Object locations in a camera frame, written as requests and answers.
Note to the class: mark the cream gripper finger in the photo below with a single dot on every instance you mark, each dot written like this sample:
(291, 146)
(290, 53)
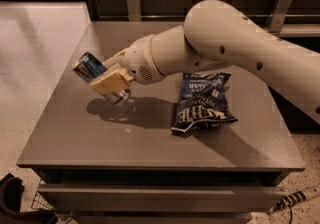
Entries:
(112, 81)
(115, 59)

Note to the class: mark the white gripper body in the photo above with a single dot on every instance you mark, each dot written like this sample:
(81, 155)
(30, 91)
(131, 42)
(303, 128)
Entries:
(139, 59)

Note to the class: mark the silver blue redbull can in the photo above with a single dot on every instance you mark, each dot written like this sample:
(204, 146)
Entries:
(88, 67)

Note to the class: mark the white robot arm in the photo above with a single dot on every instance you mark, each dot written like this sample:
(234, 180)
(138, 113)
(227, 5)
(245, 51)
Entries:
(215, 33)

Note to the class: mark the blue chips bag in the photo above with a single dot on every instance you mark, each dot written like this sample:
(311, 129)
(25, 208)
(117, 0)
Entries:
(202, 103)

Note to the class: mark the grey drawer cabinet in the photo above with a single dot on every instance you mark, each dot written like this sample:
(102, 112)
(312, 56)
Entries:
(113, 165)

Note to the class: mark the dark brown chair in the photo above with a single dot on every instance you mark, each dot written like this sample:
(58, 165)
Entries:
(11, 190)

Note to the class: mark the left metal bracket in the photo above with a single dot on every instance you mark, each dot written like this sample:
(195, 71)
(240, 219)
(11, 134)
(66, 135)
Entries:
(134, 10)

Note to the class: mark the metal bracket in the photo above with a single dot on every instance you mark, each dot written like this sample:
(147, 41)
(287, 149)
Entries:
(134, 10)
(275, 21)

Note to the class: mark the wire basket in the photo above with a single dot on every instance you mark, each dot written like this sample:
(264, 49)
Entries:
(60, 217)

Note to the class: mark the right metal bracket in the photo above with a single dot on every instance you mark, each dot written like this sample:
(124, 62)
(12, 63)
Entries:
(275, 21)

